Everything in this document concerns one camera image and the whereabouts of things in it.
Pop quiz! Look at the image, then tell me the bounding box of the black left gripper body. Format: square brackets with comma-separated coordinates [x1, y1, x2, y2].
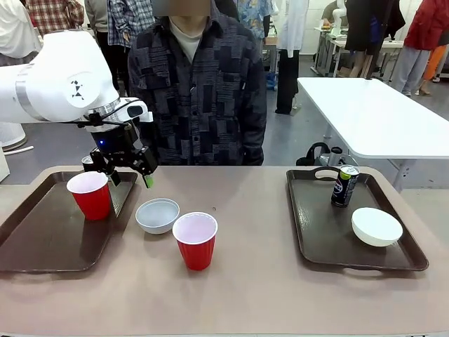
[89, 121, 145, 156]

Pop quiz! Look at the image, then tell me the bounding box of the red plastic cup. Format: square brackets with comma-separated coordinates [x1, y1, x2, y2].
[172, 211, 219, 272]
[66, 171, 113, 221]

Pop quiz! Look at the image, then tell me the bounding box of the white bowl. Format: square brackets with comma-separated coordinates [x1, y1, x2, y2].
[135, 198, 181, 235]
[351, 206, 403, 247]

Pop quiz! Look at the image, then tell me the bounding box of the person's left forearm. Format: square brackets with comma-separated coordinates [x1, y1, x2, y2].
[241, 105, 267, 166]

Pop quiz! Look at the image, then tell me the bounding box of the person in patchwork shirt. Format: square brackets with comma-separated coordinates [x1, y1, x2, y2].
[126, 0, 268, 166]

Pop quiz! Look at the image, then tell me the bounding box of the dark brown serving tray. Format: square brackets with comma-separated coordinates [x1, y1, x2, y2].
[0, 171, 139, 273]
[286, 166, 430, 278]

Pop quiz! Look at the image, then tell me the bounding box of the bystander in blue plaid shirt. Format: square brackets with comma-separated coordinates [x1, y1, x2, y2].
[107, 0, 157, 98]

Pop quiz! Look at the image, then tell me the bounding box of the bystander in grey top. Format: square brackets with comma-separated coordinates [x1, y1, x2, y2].
[83, 0, 110, 71]

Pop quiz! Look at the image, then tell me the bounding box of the bystander in red plaid shirt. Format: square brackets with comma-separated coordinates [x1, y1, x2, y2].
[26, 0, 85, 38]

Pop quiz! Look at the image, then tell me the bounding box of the bystander in white top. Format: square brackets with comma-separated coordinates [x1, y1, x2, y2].
[0, 0, 43, 67]

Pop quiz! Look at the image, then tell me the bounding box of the black bag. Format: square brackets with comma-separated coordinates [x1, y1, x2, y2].
[296, 142, 358, 166]

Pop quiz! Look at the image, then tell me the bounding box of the bystander in floral shirt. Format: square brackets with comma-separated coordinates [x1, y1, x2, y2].
[238, 0, 274, 71]

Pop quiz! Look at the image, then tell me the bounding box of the bystander in white coat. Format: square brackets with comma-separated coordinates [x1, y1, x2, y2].
[274, 0, 310, 115]

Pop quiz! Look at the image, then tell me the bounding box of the background work table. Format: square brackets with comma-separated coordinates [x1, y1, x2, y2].
[310, 26, 404, 79]

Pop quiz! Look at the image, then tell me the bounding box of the white folding table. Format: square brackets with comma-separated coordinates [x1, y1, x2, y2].
[297, 77, 449, 192]

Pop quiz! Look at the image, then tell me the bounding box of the bystander in black coat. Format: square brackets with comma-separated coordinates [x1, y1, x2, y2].
[344, 0, 407, 80]

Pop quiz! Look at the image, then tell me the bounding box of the bystander in orange trousers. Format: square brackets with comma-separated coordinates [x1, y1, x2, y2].
[419, 44, 449, 95]

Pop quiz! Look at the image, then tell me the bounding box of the bystander in red jacket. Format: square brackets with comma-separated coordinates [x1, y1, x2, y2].
[391, 0, 449, 98]

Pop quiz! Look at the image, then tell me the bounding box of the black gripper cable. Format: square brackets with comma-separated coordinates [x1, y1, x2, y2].
[75, 100, 141, 130]

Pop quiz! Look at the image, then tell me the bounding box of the white round pedestal base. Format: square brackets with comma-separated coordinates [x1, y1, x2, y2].
[0, 121, 27, 152]

